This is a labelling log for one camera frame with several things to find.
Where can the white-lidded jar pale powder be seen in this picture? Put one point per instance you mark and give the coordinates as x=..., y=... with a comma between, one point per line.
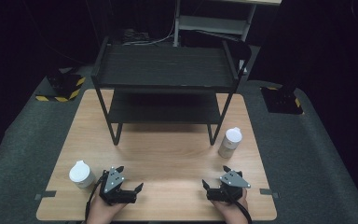
x=231, y=138

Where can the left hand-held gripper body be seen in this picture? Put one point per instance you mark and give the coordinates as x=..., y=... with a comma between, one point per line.
x=113, y=181

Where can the black yellow-striped stand base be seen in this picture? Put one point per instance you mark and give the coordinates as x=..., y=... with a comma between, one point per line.
x=63, y=85
x=281, y=101

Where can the person's left hand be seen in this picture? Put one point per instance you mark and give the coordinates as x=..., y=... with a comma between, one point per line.
x=101, y=213

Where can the grey tape strip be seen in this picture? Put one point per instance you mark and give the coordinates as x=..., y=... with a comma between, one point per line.
x=268, y=192
x=45, y=195

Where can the black two-tier shelf rack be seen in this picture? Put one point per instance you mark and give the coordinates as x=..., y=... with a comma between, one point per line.
x=164, y=67

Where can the grey metal stand frame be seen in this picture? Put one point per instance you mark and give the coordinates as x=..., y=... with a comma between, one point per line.
x=211, y=24

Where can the white-lidded jar brown powder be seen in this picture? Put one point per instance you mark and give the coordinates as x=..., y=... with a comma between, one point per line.
x=80, y=174

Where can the person's right hand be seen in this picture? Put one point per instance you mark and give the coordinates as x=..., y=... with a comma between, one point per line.
x=234, y=213

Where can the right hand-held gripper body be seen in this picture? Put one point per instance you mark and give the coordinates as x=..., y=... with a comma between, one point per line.
x=233, y=180

